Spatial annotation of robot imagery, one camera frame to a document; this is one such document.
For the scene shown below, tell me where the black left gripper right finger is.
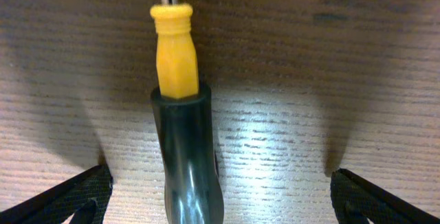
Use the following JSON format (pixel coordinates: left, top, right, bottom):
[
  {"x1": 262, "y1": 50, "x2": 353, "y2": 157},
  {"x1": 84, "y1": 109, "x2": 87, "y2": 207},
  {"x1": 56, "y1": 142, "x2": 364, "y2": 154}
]
[{"x1": 331, "y1": 168, "x2": 439, "y2": 224}]

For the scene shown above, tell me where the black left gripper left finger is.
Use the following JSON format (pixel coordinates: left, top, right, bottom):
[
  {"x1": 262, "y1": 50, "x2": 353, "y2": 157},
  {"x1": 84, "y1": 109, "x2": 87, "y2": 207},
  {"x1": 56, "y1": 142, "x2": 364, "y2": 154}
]
[{"x1": 1, "y1": 165, "x2": 113, "y2": 224}]

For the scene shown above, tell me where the black yellow screwdriver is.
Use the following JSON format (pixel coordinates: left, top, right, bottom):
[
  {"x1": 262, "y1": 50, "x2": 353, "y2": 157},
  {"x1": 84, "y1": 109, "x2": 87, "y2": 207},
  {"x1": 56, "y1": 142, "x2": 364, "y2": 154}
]
[{"x1": 150, "y1": 0, "x2": 224, "y2": 223}]

